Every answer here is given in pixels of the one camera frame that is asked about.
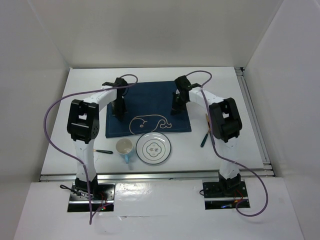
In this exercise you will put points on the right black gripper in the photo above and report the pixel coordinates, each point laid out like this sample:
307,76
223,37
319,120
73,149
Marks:
176,109

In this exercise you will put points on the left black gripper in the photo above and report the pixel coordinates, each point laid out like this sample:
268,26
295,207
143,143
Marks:
119,113

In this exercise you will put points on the blue whale placemat cloth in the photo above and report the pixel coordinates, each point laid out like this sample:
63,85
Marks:
148,109

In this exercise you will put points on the light blue mug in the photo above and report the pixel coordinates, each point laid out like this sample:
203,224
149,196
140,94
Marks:
125,148

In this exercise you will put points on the white plate blue rim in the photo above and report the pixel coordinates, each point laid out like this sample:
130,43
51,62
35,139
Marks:
153,148

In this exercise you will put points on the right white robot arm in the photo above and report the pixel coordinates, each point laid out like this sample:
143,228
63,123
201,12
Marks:
224,123

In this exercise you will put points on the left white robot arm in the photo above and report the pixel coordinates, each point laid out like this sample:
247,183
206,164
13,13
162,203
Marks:
83,125

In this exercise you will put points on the gold fork dark handle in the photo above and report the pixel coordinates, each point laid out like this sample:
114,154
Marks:
103,151

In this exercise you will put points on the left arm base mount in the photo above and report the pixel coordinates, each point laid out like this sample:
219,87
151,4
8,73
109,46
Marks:
103,198

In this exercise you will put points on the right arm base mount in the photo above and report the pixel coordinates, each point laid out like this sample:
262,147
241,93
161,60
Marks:
216,199

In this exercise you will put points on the aluminium table frame rail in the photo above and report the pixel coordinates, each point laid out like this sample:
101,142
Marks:
187,159

